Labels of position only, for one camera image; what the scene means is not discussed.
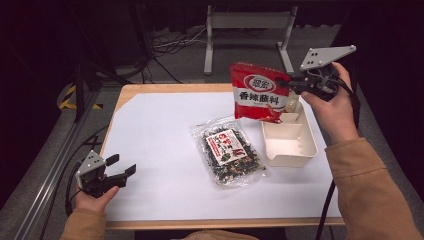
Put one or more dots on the white metal stand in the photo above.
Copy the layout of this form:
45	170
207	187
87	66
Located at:
250	20

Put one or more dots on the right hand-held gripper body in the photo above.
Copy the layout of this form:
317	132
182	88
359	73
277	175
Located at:
326	56

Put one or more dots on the white table sheet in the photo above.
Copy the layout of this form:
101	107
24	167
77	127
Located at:
160	133

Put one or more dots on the black tape cross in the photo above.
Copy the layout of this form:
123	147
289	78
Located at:
92	143

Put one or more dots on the person's left hand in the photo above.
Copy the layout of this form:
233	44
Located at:
93	201

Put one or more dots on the white plastic container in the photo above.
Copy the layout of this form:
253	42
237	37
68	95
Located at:
290	150

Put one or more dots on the clear seaweed snack packet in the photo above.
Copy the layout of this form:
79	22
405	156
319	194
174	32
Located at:
230	150

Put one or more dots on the red snack packet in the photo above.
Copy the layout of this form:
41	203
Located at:
256	106

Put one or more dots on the person's lap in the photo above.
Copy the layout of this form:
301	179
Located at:
220	235

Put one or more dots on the person's right hand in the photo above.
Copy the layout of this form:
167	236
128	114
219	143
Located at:
333	113

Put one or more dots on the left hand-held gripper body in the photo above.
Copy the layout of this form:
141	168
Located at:
91	163

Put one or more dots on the yellow and black hazard tape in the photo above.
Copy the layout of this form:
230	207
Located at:
66	96

